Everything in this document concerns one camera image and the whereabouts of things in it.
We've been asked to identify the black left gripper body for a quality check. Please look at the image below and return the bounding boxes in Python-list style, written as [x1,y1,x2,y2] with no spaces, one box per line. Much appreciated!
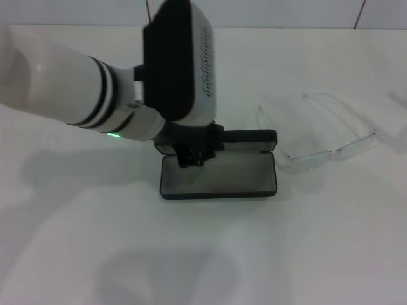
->
[154,120,225,157]

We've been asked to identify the black glasses case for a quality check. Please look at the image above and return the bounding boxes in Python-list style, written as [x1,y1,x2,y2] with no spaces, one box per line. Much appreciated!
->
[158,128,279,201]

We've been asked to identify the clear white glasses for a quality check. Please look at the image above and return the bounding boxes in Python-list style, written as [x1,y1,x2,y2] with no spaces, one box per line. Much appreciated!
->
[256,91,379,176]

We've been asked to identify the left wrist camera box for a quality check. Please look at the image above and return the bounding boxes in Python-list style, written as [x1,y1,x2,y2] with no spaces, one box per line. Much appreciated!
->
[133,0,219,127]

